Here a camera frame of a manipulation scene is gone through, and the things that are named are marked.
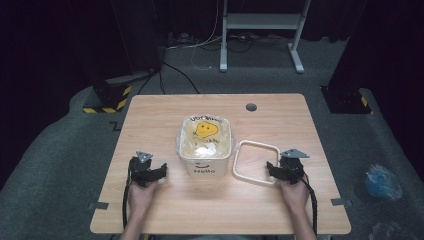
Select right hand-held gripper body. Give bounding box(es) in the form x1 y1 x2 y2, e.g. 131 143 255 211
279 148 311 186

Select white square bin rim ring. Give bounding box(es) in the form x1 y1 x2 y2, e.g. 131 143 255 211
232 139 281 186

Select white floor cable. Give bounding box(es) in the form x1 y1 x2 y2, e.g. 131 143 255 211
165 0 223 72

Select black floor cable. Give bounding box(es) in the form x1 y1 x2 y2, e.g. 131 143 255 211
137 61 201 95

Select person's left hand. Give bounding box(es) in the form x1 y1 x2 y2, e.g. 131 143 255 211
127 179 160 215

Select black sleeved gripper cable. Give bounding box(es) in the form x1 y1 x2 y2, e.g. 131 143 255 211
121 165 133 230
299 173 319 236

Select person's right hand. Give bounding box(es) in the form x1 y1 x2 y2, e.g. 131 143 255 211
278 178 311 215

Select grey tape strip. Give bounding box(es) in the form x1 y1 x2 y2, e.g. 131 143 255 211
87 201 110 211
330 197 354 207

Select black pillar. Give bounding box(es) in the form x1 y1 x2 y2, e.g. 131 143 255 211
109 0 163 77

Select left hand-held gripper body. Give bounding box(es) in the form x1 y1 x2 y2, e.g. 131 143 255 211
128 150 158 188

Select blue plastic bag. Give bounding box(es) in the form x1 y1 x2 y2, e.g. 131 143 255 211
363 163 404 201

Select clear plastic bag yellow print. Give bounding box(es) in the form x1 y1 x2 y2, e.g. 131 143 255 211
175 114 235 160

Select white square bin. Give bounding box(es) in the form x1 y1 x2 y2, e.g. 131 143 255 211
176 114 233 178

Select black yellow striped base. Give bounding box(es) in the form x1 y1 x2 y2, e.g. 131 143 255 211
320 85 373 115
82 83 133 115

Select white metal stand frame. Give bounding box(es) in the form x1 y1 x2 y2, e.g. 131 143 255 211
218 0 313 75

